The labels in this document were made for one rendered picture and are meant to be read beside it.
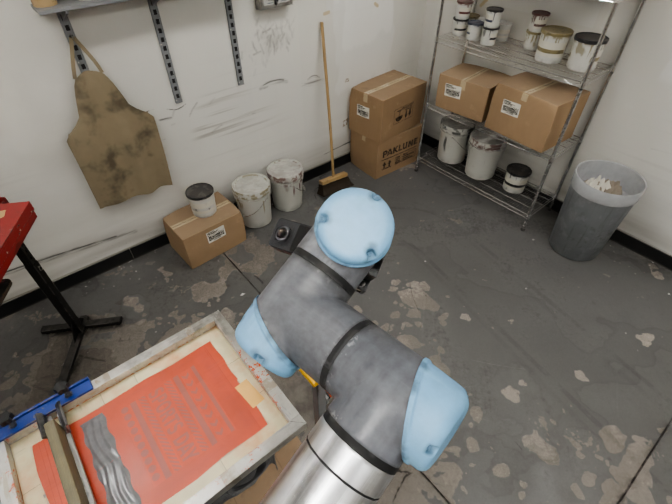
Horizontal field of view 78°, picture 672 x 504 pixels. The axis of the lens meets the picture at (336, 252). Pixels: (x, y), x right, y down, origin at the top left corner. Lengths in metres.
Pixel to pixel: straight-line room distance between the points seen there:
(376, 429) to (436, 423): 0.05
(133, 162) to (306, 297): 2.80
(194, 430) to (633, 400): 2.45
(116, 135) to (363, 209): 2.74
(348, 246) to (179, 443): 1.21
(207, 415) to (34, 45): 2.15
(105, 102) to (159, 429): 2.03
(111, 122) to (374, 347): 2.78
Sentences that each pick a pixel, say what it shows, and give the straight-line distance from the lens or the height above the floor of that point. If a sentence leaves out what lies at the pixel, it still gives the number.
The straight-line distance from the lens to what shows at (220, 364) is 1.60.
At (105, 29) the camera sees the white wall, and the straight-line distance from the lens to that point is 2.94.
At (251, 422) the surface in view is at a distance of 1.48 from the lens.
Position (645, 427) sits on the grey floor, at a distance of 3.02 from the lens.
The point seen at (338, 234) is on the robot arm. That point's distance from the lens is 0.37.
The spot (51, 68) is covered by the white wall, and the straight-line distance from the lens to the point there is 2.93.
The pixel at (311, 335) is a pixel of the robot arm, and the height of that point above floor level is 1.98.
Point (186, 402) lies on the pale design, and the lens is 1.56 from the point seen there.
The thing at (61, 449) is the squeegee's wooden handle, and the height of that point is 1.06.
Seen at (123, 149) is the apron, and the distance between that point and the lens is 3.10.
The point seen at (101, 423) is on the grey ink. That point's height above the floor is 0.96.
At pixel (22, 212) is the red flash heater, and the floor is 1.10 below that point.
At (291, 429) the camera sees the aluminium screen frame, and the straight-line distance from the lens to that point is 1.41.
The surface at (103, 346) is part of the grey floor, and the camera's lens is 3.11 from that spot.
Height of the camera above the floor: 2.28
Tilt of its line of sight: 44 degrees down
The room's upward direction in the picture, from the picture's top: straight up
